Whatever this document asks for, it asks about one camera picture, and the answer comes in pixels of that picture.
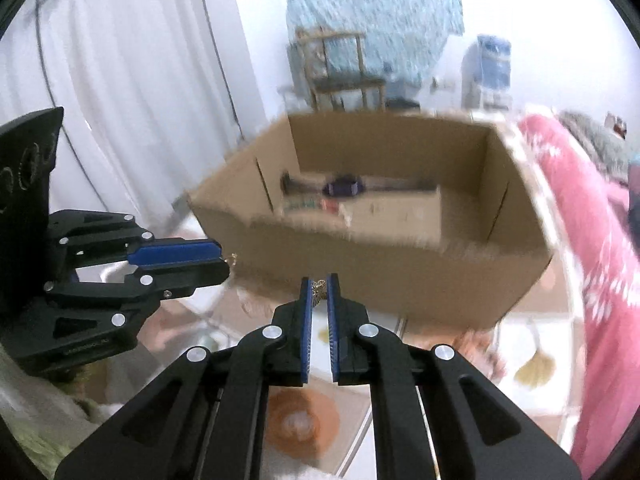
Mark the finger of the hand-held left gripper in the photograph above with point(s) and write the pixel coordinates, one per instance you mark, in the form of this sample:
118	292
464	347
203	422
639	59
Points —
175	252
200	277

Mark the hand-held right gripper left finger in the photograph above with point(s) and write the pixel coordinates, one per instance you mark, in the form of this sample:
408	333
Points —
306	350

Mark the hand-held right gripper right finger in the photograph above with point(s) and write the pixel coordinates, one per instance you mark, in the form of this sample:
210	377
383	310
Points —
334	350

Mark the gold butterfly earring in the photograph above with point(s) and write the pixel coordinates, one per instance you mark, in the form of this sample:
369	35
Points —
318	290

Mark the brown cardboard box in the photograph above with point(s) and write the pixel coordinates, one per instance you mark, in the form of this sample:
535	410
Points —
400	270

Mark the white curtain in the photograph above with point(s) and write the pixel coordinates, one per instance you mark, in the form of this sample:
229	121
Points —
140	85

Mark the wooden chair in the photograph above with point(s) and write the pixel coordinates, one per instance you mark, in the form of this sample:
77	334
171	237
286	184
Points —
340	70

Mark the pink floral blanket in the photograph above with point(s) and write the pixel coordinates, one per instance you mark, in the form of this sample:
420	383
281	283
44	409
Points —
600	285

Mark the blue water jug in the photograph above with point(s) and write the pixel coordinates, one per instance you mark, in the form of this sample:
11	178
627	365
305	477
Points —
487	70

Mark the teal floral cloth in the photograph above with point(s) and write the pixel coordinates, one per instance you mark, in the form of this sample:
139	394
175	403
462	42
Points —
390	10

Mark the grey patterned cushion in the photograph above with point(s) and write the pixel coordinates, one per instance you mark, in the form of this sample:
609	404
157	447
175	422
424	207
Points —
595	145

